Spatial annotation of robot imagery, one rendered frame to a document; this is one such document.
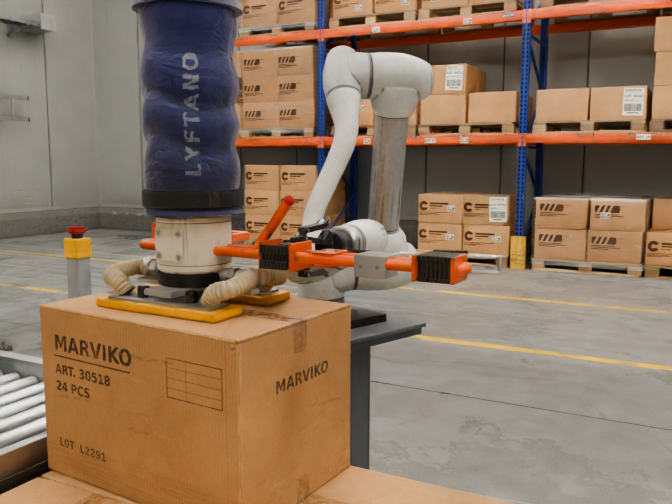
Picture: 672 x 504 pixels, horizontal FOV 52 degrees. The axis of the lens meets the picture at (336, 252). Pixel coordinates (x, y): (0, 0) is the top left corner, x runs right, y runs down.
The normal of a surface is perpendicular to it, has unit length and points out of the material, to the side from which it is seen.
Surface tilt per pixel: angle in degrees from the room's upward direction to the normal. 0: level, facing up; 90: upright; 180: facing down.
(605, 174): 90
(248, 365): 90
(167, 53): 78
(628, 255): 90
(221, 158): 74
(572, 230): 90
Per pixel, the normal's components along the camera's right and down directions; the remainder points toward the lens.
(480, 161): -0.47, 0.11
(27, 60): 0.89, 0.06
